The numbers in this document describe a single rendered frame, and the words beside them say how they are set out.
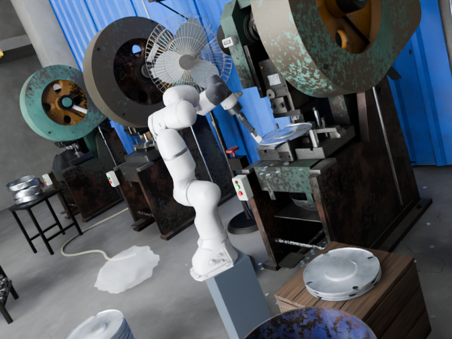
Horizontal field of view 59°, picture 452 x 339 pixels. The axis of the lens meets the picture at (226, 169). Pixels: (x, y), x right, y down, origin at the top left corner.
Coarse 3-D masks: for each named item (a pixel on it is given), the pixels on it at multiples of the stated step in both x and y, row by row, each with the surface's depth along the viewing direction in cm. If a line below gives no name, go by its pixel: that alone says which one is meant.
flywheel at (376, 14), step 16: (320, 0) 165; (336, 0) 164; (352, 0) 160; (368, 0) 188; (336, 16) 171; (352, 16) 180; (368, 16) 188; (352, 32) 180; (368, 32) 188; (352, 48) 180; (368, 48) 185
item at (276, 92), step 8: (264, 64) 204; (272, 64) 201; (264, 72) 207; (272, 72) 203; (264, 80) 209; (272, 80) 205; (280, 80) 202; (272, 88) 208; (280, 88) 204; (272, 96) 209; (280, 96) 205; (288, 96) 203; (296, 96) 204; (304, 96) 208; (272, 104) 208; (280, 104) 203; (288, 104) 204; (296, 104) 204; (304, 104) 208; (280, 112) 207
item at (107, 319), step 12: (108, 312) 199; (120, 312) 194; (84, 324) 196; (96, 324) 191; (108, 324) 188; (120, 324) 185; (72, 336) 189; (84, 336) 185; (96, 336) 181; (108, 336) 179
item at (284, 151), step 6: (276, 144) 198; (282, 144) 198; (288, 144) 205; (294, 144) 207; (276, 150) 213; (282, 150) 209; (288, 150) 206; (282, 156) 211; (288, 156) 207; (294, 156) 207
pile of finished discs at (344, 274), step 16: (320, 256) 167; (336, 256) 163; (352, 256) 159; (368, 256) 156; (304, 272) 160; (320, 272) 157; (336, 272) 152; (352, 272) 149; (368, 272) 147; (320, 288) 148; (336, 288) 145; (352, 288) 143; (368, 288) 141
